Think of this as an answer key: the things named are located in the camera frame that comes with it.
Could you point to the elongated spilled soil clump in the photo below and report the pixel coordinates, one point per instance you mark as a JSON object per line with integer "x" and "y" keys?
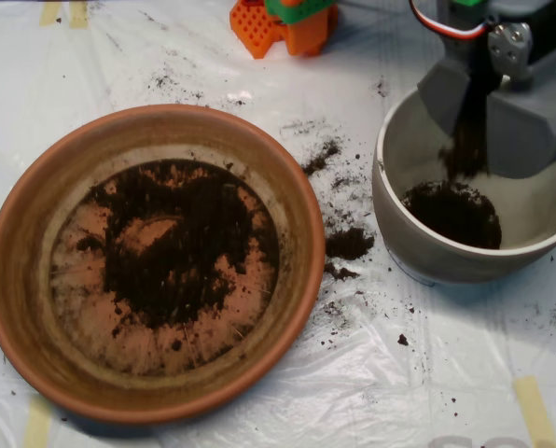
{"x": 320, "y": 161}

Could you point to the beige masking tape strip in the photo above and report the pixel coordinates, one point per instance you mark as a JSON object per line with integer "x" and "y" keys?
{"x": 37, "y": 424}
{"x": 534, "y": 410}
{"x": 49, "y": 14}
{"x": 79, "y": 15}

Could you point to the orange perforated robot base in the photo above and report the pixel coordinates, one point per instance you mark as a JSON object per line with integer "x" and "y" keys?
{"x": 306, "y": 39}

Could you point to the terracotta clay bowl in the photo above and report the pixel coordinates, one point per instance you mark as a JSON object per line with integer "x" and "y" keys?
{"x": 26, "y": 280}

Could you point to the white ceramic pot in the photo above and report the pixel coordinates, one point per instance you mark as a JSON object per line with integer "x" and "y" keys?
{"x": 446, "y": 266}

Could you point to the clear plastic cover sheet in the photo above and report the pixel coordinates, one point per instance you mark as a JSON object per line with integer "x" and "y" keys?
{"x": 399, "y": 382}

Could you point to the dark soil pile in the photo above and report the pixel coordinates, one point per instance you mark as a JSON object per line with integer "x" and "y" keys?
{"x": 198, "y": 261}

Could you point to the dark soil heap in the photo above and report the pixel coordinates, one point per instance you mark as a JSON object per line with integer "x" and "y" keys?
{"x": 455, "y": 219}

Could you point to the grey gripper black servo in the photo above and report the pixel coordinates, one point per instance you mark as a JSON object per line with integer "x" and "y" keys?
{"x": 522, "y": 135}

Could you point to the flat spilled soil clump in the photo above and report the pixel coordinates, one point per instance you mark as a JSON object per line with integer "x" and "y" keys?
{"x": 341, "y": 273}

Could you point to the tiny spilled soil clod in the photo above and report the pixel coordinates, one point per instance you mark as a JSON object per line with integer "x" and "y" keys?
{"x": 403, "y": 340}

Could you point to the large spilled soil clump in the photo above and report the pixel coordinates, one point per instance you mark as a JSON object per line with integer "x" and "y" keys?
{"x": 350, "y": 242}

